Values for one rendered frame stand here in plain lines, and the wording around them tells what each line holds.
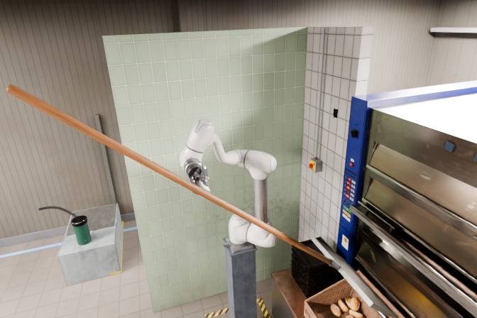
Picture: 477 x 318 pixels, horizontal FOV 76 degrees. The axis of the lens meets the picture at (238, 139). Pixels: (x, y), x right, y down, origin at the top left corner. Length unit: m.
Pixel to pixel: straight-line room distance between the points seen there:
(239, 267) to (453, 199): 1.55
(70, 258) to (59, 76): 2.07
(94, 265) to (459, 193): 3.47
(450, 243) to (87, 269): 3.42
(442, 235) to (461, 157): 0.46
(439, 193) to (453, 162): 0.19
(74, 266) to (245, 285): 2.03
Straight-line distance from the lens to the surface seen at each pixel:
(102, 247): 3.86
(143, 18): 4.11
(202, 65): 2.47
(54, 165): 4.57
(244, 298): 2.85
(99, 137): 1.20
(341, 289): 2.72
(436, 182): 1.96
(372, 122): 2.20
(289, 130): 2.89
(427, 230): 2.09
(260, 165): 2.00
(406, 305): 2.44
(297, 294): 2.82
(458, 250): 2.01
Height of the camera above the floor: 2.65
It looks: 21 degrees down
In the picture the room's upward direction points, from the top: 2 degrees counter-clockwise
